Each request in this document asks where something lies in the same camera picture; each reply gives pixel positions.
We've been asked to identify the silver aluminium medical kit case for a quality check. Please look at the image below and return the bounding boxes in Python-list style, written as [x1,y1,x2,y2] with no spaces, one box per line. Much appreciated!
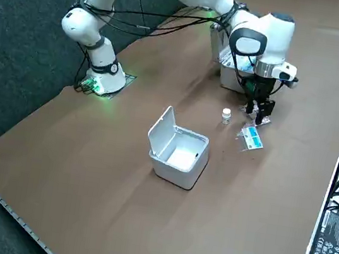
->
[201,22,263,95]

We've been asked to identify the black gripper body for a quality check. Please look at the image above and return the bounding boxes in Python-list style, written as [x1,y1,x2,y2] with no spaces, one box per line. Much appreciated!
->
[243,74,281,105]

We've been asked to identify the silver glove packet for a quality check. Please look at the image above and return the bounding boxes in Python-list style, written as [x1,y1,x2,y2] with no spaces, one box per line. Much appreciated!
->
[236,102,275,128]

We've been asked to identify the steel table edge strip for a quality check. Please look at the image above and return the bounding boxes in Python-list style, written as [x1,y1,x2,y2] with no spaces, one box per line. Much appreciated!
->
[0,152,77,254]

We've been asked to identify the white gauze packet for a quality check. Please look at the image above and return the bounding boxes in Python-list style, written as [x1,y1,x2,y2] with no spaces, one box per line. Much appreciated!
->
[217,45,235,66]

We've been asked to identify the blue printed supply packet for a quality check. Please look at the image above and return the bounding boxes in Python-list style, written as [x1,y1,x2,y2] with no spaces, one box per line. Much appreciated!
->
[234,54,258,74]

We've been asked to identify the black base cable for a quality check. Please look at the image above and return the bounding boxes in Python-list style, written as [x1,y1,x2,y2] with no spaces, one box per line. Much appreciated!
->
[71,45,93,94]

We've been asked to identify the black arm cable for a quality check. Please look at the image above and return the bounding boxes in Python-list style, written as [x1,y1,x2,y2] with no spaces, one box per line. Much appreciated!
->
[85,0,238,51]
[78,0,249,39]

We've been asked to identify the blue white swab packet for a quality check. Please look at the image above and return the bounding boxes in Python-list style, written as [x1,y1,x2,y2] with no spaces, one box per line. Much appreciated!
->
[234,123,268,155]

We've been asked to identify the small white-capped medicine bottle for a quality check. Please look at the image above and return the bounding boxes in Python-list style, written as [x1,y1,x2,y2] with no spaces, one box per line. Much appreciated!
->
[220,107,234,126]

